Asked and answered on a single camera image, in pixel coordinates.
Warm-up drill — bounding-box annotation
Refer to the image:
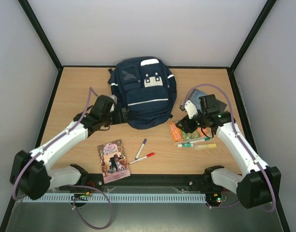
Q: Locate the navy blue student backpack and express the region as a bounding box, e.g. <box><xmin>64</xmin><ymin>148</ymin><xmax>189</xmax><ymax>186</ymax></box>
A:
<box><xmin>108</xmin><ymin>57</ymin><xmax>177</xmax><ymax>130</ymax></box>

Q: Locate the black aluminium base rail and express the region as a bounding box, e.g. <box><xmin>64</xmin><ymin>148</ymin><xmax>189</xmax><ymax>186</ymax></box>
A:
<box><xmin>46</xmin><ymin>173</ymin><xmax>243</xmax><ymax>194</ymax></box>

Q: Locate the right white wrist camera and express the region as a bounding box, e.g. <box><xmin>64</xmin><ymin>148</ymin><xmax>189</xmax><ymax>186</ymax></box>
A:
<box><xmin>180</xmin><ymin>100</ymin><xmax>198</xmax><ymax>119</ymax></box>

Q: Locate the green white glue stick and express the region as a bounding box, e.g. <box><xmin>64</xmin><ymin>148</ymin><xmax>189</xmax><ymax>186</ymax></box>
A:
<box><xmin>177</xmin><ymin>143</ymin><xmax>194</xmax><ymax>148</ymax></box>

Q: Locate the pink Taming of Shrew book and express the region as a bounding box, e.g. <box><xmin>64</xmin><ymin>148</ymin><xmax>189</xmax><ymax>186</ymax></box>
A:
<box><xmin>97</xmin><ymin>139</ymin><xmax>131</xmax><ymax>184</ymax></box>

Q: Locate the dark blue fantasy book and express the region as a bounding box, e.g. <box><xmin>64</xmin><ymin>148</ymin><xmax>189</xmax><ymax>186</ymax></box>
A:
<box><xmin>186</xmin><ymin>88</ymin><xmax>227</xmax><ymax>112</ymax></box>

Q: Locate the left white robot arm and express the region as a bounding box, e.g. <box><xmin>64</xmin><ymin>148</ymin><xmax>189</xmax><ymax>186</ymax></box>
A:
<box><xmin>10</xmin><ymin>95</ymin><xmax>127</xmax><ymax>200</ymax></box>

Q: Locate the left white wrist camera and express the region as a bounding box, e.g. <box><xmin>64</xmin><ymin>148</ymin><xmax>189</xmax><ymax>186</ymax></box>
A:
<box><xmin>108</xmin><ymin>94</ymin><xmax>118</xmax><ymax>113</ymax></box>

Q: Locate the grey slotted cable duct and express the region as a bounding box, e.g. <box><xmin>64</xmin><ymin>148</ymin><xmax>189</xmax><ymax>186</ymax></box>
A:
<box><xmin>22</xmin><ymin>193</ymin><xmax>207</xmax><ymax>203</ymax></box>

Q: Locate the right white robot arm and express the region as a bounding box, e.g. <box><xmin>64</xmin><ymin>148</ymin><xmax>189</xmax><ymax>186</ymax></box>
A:
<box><xmin>176</xmin><ymin>94</ymin><xmax>281</xmax><ymax>211</ymax></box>

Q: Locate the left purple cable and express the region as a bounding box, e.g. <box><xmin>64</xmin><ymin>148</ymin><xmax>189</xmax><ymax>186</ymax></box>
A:
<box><xmin>12</xmin><ymin>87</ymin><xmax>115</xmax><ymax>229</ymax></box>

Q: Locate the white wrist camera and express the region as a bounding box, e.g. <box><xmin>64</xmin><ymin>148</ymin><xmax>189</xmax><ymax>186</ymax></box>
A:
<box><xmin>108</xmin><ymin>94</ymin><xmax>118</xmax><ymax>113</ymax></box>
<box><xmin>180</xmin><ymin>100</ymin><xmax>198</xmax><ymax>119</ymax></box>

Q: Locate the yellow capped glue stick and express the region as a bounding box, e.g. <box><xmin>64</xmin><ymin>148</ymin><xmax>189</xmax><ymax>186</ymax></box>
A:
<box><xmin>194</xmin><ymin>143</ymin><xmax>217</xmax><ymax>150</ymax></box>

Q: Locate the purple capped marker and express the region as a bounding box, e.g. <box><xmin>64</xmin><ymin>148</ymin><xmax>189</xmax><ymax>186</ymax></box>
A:
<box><xmin>135</xmin><ymin>139</ymin><xmax>147</xmax><ymax>160</ymax></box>

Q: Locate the orange Treehouse book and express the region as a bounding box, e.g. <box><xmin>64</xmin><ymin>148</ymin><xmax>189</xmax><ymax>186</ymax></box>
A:
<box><xmin>167</xmin><ymin>121</ymin><xmax>212</xmax><ymax>144</ymax></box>

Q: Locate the red capped marker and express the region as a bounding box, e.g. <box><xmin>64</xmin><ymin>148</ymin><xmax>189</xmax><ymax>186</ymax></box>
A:
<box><xmin>128</xmin><ymin>153</ymin><xmax>155</xmax><ymax>165</ymax></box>

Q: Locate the teal capped marker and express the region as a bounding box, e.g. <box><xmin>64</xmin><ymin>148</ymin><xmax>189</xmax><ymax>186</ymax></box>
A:
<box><xmin>187</xmin><ymin>138</ymin><xmax>210</xmax><ymax>144</ymax></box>

